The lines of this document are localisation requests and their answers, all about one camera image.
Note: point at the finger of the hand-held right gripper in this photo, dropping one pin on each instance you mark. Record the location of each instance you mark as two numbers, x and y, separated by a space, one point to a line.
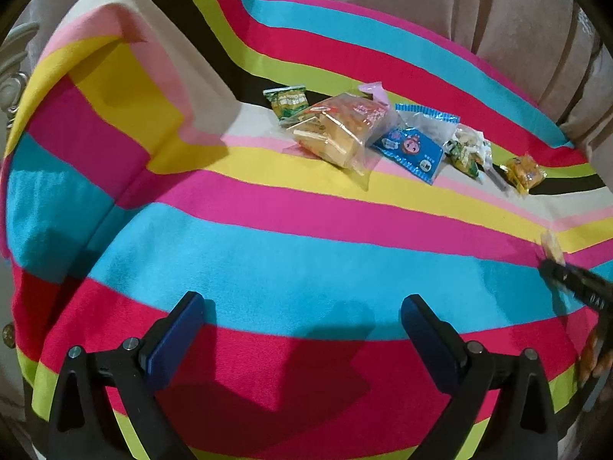
577 281

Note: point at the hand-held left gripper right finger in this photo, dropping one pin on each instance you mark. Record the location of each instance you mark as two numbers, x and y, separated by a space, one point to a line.
431 340

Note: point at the white ornate furniture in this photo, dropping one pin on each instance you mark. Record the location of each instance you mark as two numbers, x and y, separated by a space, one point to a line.
12 88

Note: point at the blue snack packet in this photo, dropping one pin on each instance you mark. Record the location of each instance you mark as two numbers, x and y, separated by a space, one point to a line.
413 148

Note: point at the pink snack packet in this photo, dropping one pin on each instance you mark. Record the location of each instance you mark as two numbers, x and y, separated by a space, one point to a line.
372 91

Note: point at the green and white snack packet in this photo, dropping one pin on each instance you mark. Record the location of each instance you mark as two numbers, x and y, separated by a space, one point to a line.
467 152

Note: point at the yellow snack packet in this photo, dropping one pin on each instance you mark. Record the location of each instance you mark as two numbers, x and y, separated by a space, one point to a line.
524 175

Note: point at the person's right hand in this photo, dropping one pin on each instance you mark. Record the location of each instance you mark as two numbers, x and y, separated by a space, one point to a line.
591 355

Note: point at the beige pleated curtain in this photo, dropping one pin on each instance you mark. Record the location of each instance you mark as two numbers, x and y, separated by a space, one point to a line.
431 0

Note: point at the clear bag of bread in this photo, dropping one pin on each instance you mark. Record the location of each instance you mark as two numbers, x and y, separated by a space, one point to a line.
335 130

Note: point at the small clear yellowish snack packet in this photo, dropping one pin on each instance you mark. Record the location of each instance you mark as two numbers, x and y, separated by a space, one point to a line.
551 245

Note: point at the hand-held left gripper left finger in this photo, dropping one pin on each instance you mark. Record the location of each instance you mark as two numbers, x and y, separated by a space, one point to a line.
178 338

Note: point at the striped colourful blanket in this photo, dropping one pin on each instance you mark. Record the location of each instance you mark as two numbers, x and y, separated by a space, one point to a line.
268 249

